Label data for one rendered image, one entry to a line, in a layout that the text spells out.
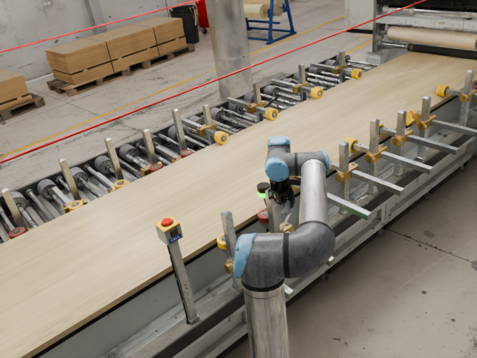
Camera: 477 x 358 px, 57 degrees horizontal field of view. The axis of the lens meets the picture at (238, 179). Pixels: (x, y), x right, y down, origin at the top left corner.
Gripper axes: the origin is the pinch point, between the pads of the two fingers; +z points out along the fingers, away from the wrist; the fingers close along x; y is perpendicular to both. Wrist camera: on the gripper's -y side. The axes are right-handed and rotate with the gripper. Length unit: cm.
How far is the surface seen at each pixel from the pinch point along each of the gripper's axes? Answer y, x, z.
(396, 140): -94, -6, 5
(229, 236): 28.2, -6.1, 0.0
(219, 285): 28, -22, 40
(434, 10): -257, -79, -29
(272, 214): 3.5, -5.9, 2.5
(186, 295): 53, -6, 15
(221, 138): -36, -95, 6
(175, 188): 13, -75, 12
